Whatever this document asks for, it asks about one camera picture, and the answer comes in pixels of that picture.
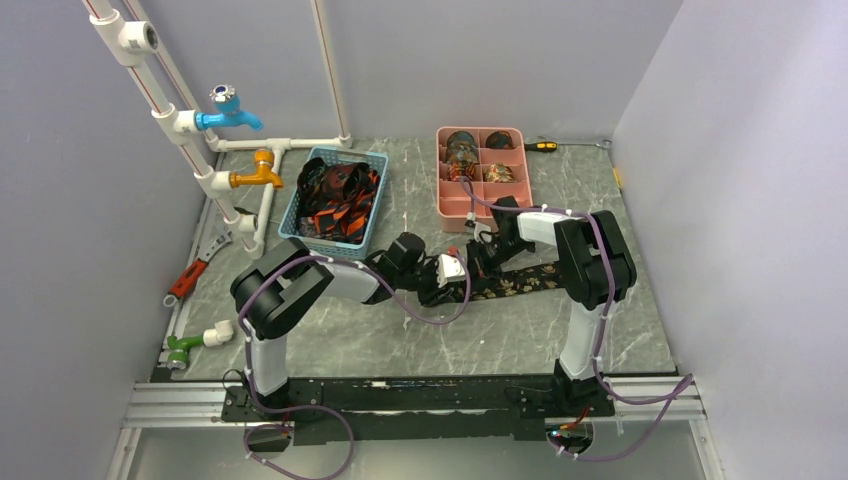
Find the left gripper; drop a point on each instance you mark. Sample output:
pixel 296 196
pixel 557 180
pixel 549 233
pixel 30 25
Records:
pixel 437 295

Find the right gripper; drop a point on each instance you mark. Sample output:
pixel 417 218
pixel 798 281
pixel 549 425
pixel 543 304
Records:
pixel 477 267

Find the black floral gold tie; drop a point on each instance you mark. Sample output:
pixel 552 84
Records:
pixel 521 281

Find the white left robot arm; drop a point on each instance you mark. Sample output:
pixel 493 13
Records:
pixel 274 294

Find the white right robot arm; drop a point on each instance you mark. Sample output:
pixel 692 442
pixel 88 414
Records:
pixel 594 267

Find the pile of patterned ties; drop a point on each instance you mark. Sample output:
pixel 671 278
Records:
pixel 336 201

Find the rolled tie gold floral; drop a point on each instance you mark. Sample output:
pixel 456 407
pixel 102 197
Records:
pixel 499 173

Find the rolled tie red gold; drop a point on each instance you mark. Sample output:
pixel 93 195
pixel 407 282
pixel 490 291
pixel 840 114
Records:
pixel 460 170

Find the pink compartment tray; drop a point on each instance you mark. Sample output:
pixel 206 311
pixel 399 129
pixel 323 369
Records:
pixel 453 202

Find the rolled tie dark blue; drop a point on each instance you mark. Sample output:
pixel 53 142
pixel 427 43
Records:
pixel 461 146

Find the rolled tie dark red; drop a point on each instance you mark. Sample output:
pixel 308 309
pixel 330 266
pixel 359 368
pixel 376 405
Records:
pixel 499 140

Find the yellow black screwdriver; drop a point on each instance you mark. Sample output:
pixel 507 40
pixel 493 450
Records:
pixel 541 146

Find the blue perforated plastic basket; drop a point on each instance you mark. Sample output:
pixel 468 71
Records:
pixel 334 156

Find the orange tap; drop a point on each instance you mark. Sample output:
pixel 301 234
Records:
pixel 263 174

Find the green tap with white fitting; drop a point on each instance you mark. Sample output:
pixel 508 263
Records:
pixel 179 347

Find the blue tap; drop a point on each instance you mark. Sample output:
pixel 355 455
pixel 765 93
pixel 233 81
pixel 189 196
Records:
pixel 229 113

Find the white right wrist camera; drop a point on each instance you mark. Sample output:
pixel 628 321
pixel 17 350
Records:
pixel 480 231

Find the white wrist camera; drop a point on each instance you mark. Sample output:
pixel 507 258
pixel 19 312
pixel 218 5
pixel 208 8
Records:
pixel 480 231
pixel 449 269

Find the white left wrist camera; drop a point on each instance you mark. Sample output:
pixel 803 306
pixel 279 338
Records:
pixel 449 269

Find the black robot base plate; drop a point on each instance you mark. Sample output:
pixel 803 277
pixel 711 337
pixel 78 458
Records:
pixel 320 410

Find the aluminium rail frame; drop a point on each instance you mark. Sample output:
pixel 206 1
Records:
pixel 198 404

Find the red handled adjustable wrench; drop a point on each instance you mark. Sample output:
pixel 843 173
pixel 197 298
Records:
pixel 186 282

